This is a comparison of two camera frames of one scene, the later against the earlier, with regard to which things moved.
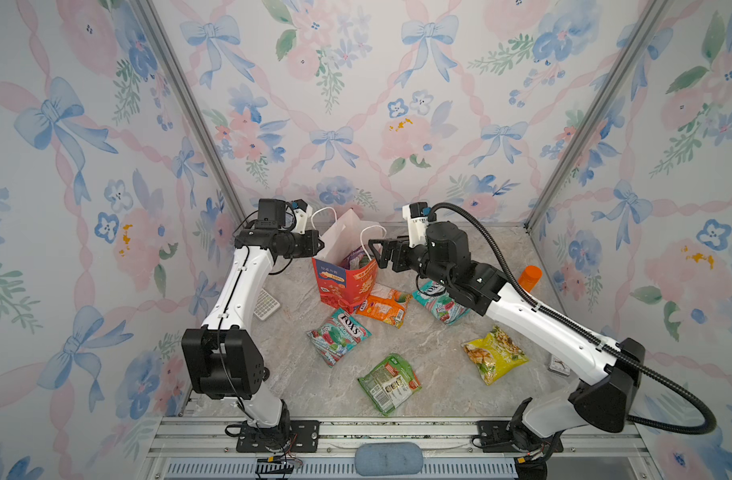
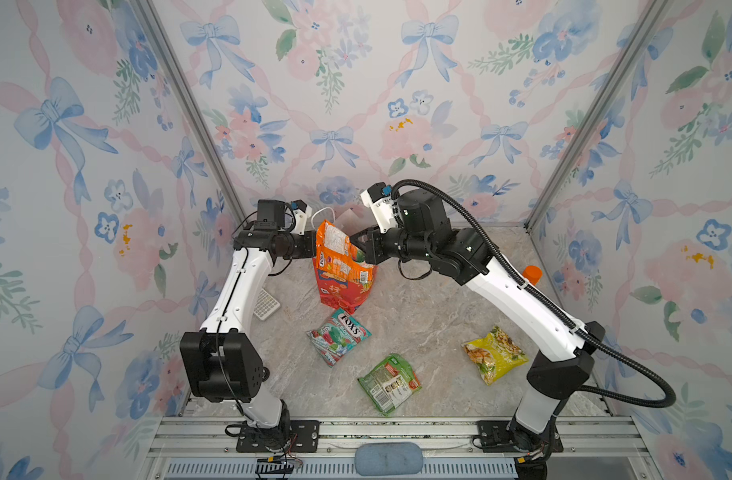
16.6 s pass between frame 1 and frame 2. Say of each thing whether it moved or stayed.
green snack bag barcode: stayed
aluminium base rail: stayed
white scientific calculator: stayed
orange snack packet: moved
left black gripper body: stayed
